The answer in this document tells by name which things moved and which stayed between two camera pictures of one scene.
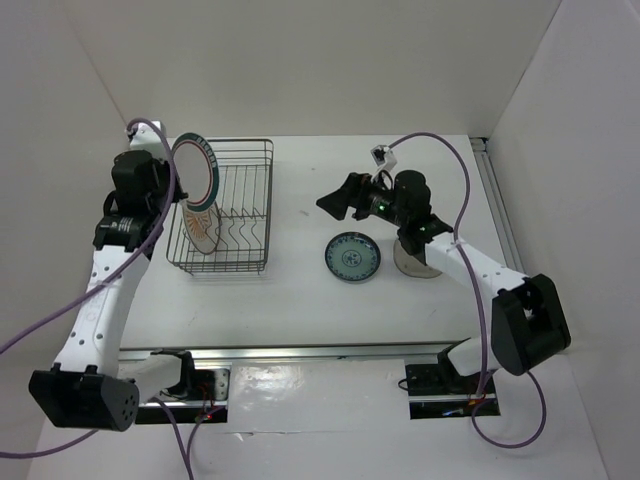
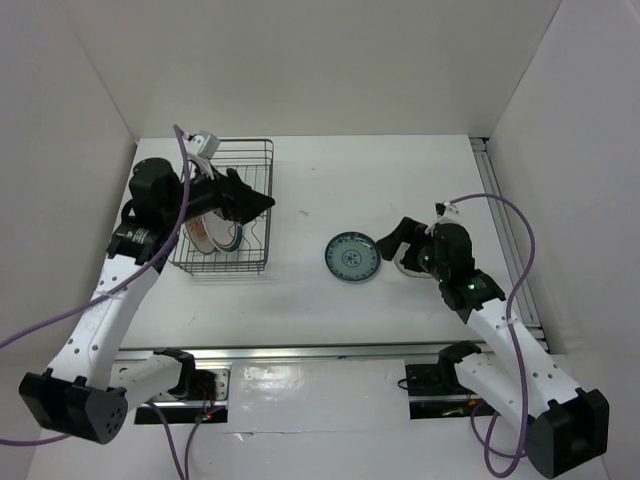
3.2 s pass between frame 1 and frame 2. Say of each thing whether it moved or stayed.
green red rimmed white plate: moved
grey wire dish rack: stayed
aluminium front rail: stayed
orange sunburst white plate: stayed
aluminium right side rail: stayed
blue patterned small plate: stayed
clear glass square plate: stayed
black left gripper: moved
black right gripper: moved
